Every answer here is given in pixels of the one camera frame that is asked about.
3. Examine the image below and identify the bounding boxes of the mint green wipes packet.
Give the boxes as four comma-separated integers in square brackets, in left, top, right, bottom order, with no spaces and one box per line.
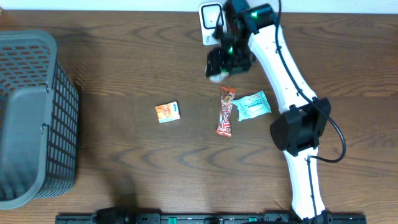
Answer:
[232,91,272,121]

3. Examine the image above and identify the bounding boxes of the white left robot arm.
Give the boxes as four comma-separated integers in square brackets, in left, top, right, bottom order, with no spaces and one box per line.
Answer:
[90,47,229,224]

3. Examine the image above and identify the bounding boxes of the grey plastic basket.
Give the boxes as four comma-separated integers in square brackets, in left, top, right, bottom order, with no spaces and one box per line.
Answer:
[1,30,80,210]

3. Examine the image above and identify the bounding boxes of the green lid jar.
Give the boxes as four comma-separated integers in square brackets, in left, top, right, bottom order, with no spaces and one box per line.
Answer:
[208,71,229,83]

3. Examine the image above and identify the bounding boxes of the orange small box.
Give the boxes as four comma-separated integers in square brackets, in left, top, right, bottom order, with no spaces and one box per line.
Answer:
[155,101,180,123]

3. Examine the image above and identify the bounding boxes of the red chocolate bar wrapper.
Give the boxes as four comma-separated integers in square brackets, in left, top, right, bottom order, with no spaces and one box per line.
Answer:
[215,86,236,138]

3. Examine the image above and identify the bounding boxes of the white barcode scanner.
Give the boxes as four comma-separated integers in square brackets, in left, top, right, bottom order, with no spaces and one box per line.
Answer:
[198,2,226,45]

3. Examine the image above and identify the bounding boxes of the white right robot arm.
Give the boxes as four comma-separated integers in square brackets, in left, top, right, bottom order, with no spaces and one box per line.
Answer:
[206,1,331,223]

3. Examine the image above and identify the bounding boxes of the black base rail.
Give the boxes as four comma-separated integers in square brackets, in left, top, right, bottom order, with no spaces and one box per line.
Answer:
[55,213,367,224]

